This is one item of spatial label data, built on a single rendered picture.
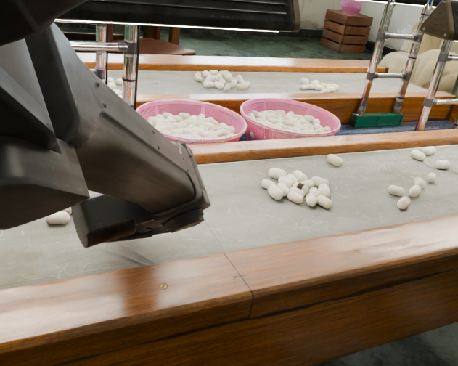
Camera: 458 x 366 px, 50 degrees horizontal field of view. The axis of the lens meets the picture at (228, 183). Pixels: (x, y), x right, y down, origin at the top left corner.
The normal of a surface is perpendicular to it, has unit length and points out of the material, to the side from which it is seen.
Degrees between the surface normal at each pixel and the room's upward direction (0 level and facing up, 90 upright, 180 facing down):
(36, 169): 62
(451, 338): 0
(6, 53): 52
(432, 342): 0
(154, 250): 0
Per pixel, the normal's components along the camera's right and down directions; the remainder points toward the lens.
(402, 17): -0.88, 0.11
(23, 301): 0.13, -0.88
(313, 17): 0.44, 0.45
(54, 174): 0.94, -0.35
